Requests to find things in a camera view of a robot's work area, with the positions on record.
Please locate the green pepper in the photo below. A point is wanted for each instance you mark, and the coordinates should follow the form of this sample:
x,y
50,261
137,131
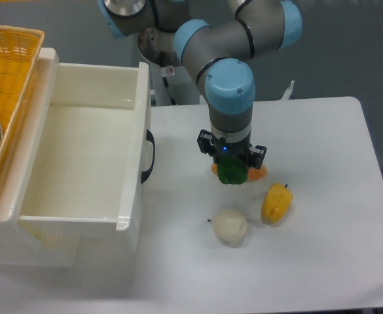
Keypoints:
x,y
231,170

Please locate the black drawer handle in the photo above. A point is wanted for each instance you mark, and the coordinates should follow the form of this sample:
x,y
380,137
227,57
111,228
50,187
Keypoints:
x,y
150,153

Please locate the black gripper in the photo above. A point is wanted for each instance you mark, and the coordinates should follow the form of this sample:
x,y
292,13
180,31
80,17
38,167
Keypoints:
x,y
252,156

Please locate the white drawer cabinet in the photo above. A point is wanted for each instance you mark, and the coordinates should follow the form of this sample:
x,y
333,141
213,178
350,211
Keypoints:
x,y
19,243

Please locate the yellow plastic basket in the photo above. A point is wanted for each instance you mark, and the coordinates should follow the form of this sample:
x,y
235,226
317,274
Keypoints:
x,y
19,49

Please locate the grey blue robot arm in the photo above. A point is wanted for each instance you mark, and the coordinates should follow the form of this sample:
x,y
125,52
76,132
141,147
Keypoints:
x,y
216,60

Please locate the white metal bracket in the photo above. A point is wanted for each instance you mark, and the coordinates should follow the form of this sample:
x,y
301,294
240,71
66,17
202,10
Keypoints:
x,y
288,92

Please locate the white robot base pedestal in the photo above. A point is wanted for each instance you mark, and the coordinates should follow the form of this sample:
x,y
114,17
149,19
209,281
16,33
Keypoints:
x,y
170,82

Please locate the orange triangular bread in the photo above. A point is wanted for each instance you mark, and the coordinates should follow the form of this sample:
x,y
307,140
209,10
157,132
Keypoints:
x,y
256,174

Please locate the yellow pepper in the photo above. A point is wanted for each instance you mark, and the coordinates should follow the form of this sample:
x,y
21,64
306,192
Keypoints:
x,y
276,203

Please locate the upper white drawer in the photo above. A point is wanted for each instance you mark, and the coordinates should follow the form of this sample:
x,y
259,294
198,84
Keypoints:
x,y
86,176

